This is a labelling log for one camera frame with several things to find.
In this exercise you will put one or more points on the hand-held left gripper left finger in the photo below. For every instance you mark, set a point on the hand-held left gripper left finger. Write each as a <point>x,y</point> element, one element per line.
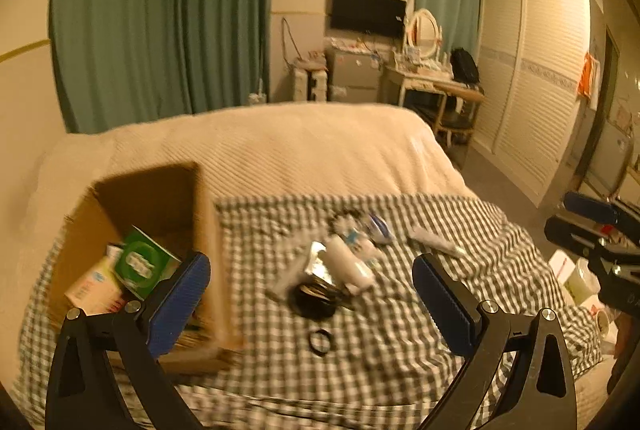
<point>185,300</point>

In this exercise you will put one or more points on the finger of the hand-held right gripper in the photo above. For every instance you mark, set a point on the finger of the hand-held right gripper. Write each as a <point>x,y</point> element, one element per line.
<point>587,205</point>
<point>575,235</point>

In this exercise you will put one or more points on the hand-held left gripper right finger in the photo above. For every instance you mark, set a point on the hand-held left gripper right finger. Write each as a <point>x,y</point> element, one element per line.
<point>440,305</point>

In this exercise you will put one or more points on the green and white box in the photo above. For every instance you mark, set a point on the green and white box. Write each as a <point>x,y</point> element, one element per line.
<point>142,265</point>

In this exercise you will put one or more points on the brown cardboard box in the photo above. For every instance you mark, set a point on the brown cardboard box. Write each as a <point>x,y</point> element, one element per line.
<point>205,230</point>

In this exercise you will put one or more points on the person's right forearm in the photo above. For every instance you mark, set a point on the person's right forearm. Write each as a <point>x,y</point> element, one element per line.
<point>620,355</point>

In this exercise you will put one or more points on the white bucket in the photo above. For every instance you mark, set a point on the white bucket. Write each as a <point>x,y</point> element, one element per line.
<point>580,282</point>

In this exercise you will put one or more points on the white cup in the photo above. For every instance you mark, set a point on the white cup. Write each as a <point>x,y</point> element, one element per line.
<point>602,322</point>

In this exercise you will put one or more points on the white and pink box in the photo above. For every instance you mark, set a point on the white and pink box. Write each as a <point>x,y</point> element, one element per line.
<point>95,290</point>

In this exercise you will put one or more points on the white plastic bottle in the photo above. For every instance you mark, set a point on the white plastic bottle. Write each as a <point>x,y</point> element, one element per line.
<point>350,267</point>

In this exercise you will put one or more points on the blue and white tube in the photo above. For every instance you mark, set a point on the blue and white tube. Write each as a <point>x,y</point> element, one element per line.
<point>377,227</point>

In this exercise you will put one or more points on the small white tube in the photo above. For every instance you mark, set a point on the small white tube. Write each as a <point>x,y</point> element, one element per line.
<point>360,242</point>

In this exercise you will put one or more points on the grey checked cloth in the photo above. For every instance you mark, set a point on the grey checked cloth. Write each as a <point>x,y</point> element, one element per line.
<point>350,370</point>

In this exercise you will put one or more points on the black round object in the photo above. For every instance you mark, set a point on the black round object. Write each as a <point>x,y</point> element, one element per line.
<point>312,297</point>

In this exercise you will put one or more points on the silver foil packet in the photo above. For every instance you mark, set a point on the silver foil packet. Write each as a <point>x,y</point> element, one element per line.
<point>310,262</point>

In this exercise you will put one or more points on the orange hanging bag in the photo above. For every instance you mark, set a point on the orange hanging bag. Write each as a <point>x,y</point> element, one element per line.
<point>587,73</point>

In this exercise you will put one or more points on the white louvred wardrobe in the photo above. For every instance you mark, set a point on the white louvred wardrobe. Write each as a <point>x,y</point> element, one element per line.
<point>530,85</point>

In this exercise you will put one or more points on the black backpack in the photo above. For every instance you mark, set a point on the black backpack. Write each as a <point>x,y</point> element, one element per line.
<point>464,65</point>

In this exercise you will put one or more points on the cream ribbed blanket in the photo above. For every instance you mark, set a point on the cream ribbed blanket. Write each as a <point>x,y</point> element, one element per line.
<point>300,145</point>

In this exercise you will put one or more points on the white oval mirror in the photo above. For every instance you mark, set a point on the white oval mirror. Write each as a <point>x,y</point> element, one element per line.
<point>422,30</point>

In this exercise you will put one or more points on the grey cabinet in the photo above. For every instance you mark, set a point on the grey cabinet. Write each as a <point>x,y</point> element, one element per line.
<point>352,73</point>

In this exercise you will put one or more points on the white stacked shelf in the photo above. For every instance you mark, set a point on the white stacked shelf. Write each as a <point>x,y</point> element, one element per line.
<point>310,78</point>

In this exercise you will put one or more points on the wide green curtain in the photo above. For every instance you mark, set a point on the wide green curtain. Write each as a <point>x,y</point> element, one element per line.
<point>150,10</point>

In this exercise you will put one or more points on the black wall television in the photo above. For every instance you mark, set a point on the black wall television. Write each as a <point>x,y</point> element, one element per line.
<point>367,13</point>

